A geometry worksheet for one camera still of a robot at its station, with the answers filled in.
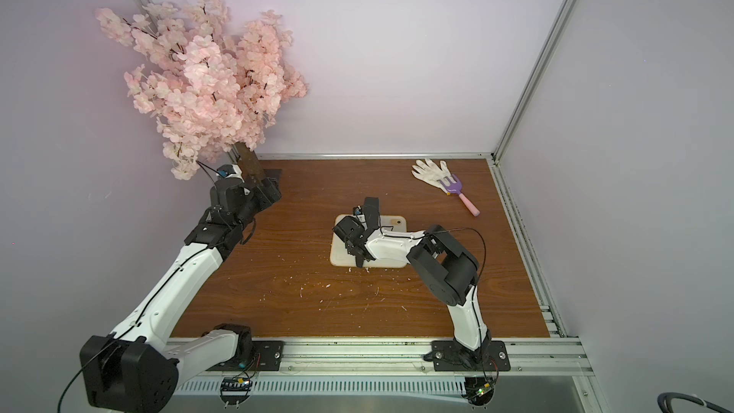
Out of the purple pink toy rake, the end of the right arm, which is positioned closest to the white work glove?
the purple pink toy rake

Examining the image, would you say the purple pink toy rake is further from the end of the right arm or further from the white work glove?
the end of the right arm

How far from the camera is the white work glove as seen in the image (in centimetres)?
112
